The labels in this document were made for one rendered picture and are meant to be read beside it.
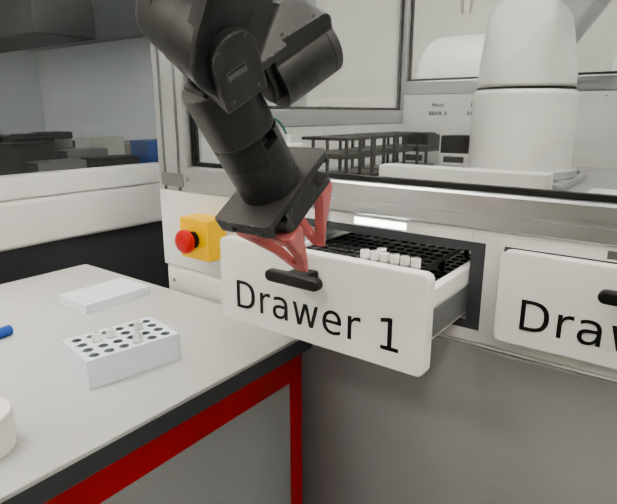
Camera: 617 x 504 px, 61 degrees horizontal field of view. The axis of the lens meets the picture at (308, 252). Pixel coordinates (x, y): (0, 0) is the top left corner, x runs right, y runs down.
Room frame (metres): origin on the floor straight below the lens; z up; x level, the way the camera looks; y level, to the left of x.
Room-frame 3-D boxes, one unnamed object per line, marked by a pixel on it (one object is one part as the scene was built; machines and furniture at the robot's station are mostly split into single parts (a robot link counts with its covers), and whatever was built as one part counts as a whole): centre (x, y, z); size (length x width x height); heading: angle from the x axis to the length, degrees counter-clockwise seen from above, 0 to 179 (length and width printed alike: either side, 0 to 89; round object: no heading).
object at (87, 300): (0.89, 0.36, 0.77); 0.13 x 0.09 x 0.02; 143
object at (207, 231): (0.88, 0.18, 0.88); 0.07 x 0.05 x 0.07; 53
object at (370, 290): (0.58, -0.01, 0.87); 0.29 x 0.02 x 0.11; 53
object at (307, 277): (0.56, 0.01, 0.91); 0.07 x 0.04 x 0.01; 53
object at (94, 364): (0.64, 0.25, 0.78); 0.12 x 0.08 x 0.04; 133
